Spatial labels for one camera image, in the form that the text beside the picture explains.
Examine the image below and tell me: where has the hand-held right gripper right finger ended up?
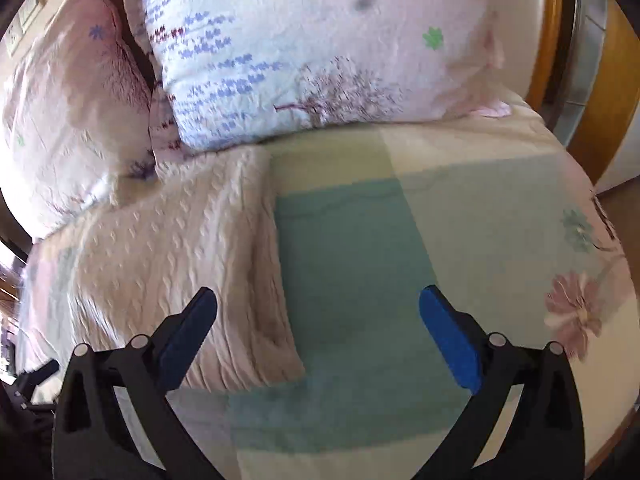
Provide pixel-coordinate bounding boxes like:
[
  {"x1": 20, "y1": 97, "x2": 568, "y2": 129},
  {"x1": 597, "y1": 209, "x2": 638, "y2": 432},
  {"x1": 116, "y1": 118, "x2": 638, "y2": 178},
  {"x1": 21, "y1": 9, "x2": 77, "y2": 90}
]
[{"x1": 411, "y1": 284, "x2": 586, "y2": 480}]

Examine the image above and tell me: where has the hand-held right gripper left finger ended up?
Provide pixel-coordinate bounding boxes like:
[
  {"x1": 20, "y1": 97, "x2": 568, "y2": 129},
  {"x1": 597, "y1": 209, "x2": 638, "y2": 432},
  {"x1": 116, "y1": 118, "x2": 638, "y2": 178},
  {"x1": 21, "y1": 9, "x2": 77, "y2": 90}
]
[{"x1": 51, "y1": 286, "x2": 222, "y2": 480}]

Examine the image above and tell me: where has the white floral pillow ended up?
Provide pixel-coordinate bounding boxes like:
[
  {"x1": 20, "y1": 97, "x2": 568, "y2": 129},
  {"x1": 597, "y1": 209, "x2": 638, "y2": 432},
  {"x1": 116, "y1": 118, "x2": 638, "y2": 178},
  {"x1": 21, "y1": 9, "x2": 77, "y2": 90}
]
[{"x1": 111, "y1": 0, "x2": 513, "y2": 152}]

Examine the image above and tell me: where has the cream cable-knit sweater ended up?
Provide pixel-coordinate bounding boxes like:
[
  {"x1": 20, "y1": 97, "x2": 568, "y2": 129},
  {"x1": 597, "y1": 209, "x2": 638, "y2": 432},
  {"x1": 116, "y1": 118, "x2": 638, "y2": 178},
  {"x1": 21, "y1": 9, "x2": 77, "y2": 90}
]
[{"x1": 42, "y1": 147, "x2": 307, "y2": 390}]

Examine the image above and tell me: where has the pastel checked floral bed sheet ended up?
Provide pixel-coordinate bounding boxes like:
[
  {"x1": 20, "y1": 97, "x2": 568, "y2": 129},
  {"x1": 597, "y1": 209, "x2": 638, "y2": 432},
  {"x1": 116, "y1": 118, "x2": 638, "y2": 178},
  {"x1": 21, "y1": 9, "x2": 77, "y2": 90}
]
[{"x1": 18, "y1": 94, "x2": 640, "y2": 480}]

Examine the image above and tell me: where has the white wall switch plate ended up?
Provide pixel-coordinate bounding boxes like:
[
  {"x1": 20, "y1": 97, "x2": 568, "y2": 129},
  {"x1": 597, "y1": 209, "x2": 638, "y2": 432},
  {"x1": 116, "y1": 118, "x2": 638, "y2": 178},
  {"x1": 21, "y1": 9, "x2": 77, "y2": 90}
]
[{"x1": 6, "y1": 0, "x2": 47, "y2": 57}]

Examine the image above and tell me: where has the wooden bed headboard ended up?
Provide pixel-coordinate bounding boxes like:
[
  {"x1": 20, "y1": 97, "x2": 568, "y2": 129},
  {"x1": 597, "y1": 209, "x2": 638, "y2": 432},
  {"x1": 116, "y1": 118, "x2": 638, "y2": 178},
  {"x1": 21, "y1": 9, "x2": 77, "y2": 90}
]
[{"x1": 528, "y1": 0, "x2": 564, "y2": 111}]

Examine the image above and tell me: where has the pink floral pillow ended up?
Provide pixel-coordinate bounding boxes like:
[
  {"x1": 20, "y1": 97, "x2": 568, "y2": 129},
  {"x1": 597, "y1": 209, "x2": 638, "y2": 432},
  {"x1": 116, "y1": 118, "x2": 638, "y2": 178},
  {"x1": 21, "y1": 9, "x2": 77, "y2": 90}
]
[{"x1": 2, "y1": 0, "x2": 159, "y2": 241}]

